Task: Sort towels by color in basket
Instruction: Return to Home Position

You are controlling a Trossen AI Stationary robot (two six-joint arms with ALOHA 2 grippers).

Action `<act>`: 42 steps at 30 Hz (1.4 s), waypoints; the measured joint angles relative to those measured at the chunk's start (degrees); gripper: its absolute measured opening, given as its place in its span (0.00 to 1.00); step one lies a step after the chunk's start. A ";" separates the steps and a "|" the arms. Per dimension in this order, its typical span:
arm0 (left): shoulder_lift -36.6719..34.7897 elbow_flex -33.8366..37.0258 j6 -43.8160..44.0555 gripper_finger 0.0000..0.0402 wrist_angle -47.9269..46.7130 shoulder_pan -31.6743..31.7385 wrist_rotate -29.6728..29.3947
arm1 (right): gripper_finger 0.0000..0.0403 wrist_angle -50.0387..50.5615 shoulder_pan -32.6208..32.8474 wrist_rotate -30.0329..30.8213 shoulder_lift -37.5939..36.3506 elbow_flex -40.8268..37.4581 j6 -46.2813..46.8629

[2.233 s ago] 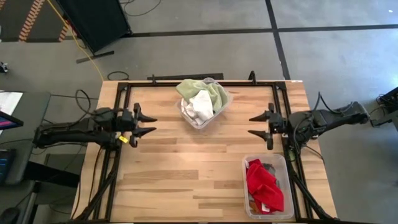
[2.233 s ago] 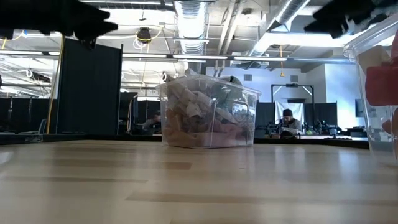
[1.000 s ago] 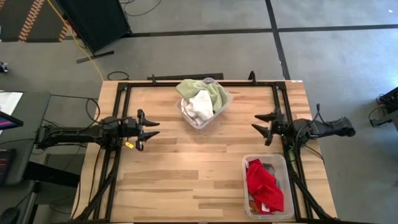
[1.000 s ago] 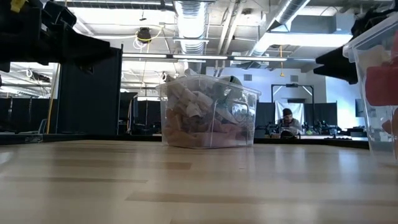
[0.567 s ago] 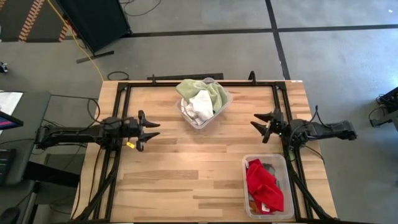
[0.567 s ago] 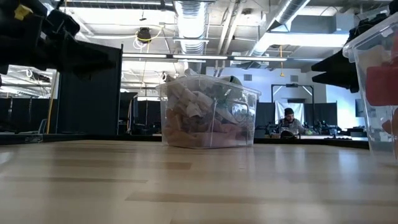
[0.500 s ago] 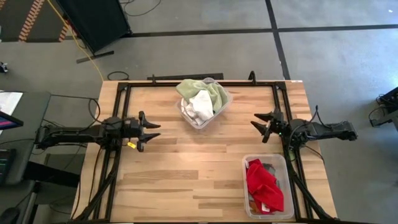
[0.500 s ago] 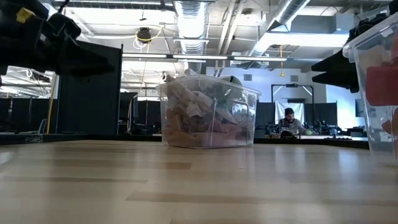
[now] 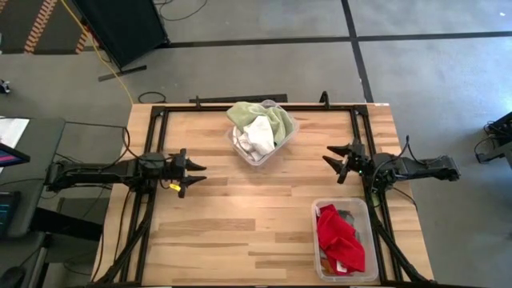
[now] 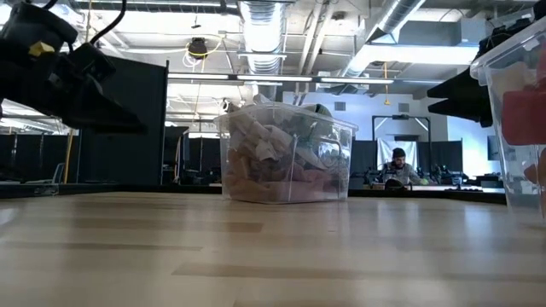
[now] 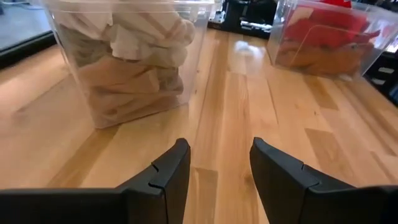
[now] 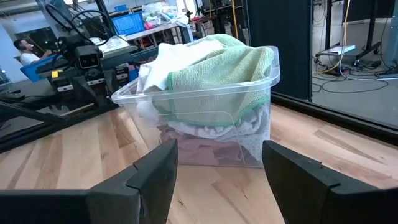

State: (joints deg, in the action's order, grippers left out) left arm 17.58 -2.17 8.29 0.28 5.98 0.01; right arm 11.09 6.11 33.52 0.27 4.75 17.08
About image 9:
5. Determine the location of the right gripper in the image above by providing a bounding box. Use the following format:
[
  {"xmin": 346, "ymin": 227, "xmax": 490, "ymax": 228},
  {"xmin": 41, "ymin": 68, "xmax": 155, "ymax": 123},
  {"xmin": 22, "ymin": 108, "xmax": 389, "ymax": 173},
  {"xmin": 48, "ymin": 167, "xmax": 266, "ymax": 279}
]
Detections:
[{"xmin": 322, "ymin": 138, "xmax": 373, "ymax": 185}]

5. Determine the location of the black floor cable loop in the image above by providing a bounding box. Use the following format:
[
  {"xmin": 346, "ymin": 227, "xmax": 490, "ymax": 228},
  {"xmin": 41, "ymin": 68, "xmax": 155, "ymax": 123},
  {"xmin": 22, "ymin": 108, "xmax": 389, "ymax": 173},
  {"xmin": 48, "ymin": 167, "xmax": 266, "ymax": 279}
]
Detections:
[{"xmin": 137, "ymin": 91, "xmax": 167, "ymax": 105}]

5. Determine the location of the gray desk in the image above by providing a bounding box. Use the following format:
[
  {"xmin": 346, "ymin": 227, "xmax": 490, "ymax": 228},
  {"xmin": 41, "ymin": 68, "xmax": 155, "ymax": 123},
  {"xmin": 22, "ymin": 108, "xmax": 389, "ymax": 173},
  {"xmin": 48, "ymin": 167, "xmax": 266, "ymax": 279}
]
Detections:
[{"xmin": 0, "ymin": 116, "xmax": 67, "ymax": 241}]

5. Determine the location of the orange towel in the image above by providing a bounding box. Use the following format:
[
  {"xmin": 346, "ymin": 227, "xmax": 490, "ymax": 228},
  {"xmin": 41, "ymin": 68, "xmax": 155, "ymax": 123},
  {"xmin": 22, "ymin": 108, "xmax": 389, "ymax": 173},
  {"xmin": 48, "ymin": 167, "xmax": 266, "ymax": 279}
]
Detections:
[{"xmin": 319, "ymin": 258, "xmax": 341, "ymax": 276}]

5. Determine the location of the black aluminium table frame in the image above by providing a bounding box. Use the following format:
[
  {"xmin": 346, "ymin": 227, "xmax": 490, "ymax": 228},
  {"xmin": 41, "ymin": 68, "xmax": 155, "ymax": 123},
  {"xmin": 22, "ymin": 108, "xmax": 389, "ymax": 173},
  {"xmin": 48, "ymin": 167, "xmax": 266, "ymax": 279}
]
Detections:
[{"xmin": 90, "ymin": 90, "xmax": 435, "ymax": 287}]

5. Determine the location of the red towel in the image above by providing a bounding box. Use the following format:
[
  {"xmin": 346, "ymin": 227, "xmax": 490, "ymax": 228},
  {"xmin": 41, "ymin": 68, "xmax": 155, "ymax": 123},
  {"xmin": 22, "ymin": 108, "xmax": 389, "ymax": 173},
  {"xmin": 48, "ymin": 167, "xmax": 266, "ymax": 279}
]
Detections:
[{"xmin": 316, "ymin": 203, "xmax": 366, "ymax": 275}]

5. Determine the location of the black partition panel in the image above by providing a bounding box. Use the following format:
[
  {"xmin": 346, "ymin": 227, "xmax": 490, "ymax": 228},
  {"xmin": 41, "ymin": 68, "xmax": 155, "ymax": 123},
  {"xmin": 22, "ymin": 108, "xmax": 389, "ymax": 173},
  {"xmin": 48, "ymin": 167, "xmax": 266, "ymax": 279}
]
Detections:
[{"xmin": 71, "ymin": 0, "xmax": 170, "ymax": 82}]

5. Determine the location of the dark mat with orange stripes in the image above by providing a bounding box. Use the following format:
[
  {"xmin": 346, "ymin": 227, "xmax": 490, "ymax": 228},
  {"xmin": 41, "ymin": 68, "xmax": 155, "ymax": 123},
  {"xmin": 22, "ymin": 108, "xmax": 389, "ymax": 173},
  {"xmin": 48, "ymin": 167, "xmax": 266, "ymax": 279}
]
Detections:
[{"xmin": 0, "ymin": 0, "xmax": 94, "ymax": 55}]

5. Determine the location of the yellow cable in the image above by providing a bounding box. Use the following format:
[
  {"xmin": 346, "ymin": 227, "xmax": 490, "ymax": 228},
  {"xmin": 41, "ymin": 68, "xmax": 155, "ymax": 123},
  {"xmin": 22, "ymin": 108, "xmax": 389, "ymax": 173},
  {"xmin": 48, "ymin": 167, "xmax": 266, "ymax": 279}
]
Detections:
[{"xmin": 58, "ymin": 0, "xmax": 135, "ymax": 106}]

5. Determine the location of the dark gray towel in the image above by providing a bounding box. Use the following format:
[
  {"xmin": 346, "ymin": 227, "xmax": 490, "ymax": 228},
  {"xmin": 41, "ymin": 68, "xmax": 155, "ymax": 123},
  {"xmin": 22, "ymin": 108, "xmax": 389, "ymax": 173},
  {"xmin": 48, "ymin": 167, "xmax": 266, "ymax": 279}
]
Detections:
[{"xmin": 336, "ymin": 208, "xmax": 362, "ymax": 243}]

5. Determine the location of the screen with pink display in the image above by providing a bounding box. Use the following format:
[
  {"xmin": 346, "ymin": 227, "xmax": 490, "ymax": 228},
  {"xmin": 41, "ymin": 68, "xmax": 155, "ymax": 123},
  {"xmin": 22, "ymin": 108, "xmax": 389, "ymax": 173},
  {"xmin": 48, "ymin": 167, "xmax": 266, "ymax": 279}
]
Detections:
[{"xmin": 0, "ymin": 142, "xmax": 31, "ymax": 169}]

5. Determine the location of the white towel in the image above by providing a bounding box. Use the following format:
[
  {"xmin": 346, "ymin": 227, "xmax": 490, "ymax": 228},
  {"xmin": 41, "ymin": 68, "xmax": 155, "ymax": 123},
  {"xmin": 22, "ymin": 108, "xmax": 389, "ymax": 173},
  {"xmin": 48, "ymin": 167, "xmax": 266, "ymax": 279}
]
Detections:
[{"xmin": 242, "ymin": 115, "xmax": 277, "ymax": 158}]

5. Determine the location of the black computer mouse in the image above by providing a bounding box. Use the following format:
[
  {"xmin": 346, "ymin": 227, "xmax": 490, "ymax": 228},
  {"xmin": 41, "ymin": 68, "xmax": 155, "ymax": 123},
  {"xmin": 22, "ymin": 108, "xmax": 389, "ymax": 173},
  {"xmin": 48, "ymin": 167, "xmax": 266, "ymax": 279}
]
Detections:
[{"xmin": 0, "ymin": 266, "xmax": 27, "ymax": 288}]

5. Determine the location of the white paper sheet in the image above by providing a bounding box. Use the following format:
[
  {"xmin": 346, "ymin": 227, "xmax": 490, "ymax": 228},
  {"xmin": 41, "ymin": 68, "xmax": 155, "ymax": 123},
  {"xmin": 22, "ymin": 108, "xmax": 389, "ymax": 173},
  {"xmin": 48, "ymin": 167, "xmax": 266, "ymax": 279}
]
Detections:
[{"xmin": 0, "ymin": 118, "xmax": 31, "ymax": 150}]

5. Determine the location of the black flat bar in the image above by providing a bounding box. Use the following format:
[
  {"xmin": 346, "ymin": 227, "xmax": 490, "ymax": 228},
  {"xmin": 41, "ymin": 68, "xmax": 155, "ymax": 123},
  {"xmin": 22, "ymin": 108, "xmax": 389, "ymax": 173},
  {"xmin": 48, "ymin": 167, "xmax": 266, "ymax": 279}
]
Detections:
[{"xmin": 188, "ymin": 93, "xmax": 289, "ymax": 105}]

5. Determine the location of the light gray waffle towel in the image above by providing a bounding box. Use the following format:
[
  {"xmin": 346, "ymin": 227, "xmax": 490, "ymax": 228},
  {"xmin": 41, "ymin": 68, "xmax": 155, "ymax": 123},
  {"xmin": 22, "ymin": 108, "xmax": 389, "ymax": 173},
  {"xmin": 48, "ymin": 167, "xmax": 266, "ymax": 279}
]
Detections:
[{"xmin": 231, "ymin": 126, "xmax": 259, "ymax": 162}]

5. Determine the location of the dark screen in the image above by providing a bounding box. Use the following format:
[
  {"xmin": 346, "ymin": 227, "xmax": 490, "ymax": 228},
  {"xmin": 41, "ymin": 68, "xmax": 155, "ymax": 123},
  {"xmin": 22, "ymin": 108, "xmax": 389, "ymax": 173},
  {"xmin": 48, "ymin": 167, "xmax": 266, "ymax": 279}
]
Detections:
[{"xmin": 0, "ymin": 190, "xmax": 22, "ymax": 238}]

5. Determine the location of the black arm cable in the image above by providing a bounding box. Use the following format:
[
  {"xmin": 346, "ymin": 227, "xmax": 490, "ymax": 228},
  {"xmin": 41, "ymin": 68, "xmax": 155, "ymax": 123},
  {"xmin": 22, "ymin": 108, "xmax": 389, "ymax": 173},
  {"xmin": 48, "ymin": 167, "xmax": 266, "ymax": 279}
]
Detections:
[
  {"xmin": 63, "ymin": 119, "xmax": 155, "ymax": 161},
  {"xmin": 399, "ymin": 134, "xmax": 427, "ymax": 166}
]

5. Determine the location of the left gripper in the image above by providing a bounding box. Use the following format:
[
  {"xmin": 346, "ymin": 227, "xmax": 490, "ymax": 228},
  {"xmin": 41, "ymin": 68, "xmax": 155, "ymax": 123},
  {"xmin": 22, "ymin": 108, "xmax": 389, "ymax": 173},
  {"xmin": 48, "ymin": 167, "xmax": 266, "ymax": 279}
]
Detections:
[{"xmin": 162, "ymin": 148, "xmax": 208, "ymax": 199}]

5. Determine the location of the pale green towel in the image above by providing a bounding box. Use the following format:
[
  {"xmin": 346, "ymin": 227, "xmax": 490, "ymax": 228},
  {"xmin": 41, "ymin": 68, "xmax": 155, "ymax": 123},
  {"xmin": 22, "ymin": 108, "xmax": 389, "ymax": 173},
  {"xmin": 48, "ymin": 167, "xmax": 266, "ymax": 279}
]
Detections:
[{"xmin": 226, "ymin": 101, "xmax": 295, "ymax": 147}]

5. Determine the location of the clear plastic bin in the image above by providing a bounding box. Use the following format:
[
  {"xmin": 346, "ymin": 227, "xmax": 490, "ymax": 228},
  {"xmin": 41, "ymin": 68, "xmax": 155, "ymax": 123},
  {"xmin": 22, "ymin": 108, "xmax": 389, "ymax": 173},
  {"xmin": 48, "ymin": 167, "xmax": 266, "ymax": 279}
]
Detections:
[
  {"xmin": 226, "ymin": 99, "xmax": 301, "ymax": 167},
  {"xmin": 310, "ymin": 197, "xmax": 380, "ymax": 284}
]

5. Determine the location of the black equipment with cables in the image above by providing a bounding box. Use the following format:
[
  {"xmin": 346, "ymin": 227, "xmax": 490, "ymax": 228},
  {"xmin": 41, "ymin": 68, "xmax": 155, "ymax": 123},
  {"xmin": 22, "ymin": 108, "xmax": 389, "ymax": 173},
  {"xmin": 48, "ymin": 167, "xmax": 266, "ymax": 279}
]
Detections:
[{"xmin": 474, "ymin": 110, "xmax": 512, "ymax": 165}]

